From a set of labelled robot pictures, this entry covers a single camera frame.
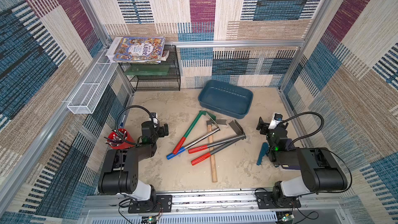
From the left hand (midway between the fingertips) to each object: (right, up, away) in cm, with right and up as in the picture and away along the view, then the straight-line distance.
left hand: (158, 123), depth 95 cm
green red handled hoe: (+15, -9, -4) cm, 18 cm away
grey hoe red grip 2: (+35, -14, -7) cm, 38 cm away
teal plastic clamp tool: (+61, -14, -6) cm, 63 cm away
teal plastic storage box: (+49, +14, +21) cm, 54 cm away
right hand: (+65, +2, -3) cm, 65 cm away
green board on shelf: (-7, +33, +4) cm, 34 cm away
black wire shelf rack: (+4, +28, +24) cm, 37 cm away
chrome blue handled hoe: (+31, 0, +5) cm, 32 cm away
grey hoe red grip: (+46, -3, -1) cm, 46 cm away
